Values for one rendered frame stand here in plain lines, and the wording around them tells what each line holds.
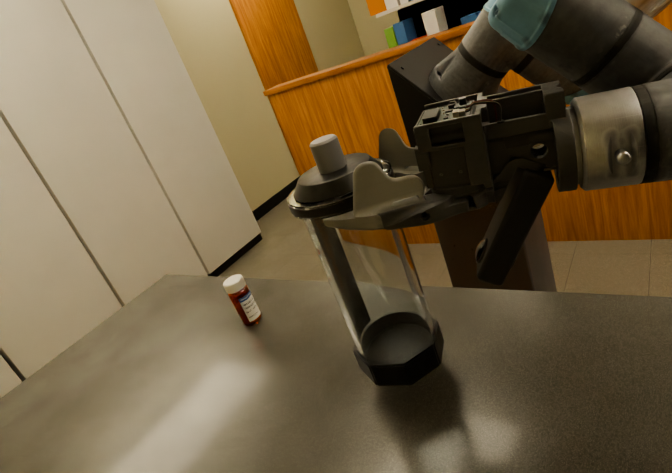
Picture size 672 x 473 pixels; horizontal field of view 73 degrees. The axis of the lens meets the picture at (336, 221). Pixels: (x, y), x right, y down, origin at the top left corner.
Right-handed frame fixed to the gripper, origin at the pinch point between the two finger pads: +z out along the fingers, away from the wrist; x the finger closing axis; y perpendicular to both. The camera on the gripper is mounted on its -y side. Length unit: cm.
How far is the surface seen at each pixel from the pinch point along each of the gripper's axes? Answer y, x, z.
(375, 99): -29, -203, 52
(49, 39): 51, -174, 218
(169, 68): 17, -238, 199
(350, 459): -23.6, 11.2, 3.5
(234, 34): 28, -364, 213
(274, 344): -24.8, -7.4, 21.8
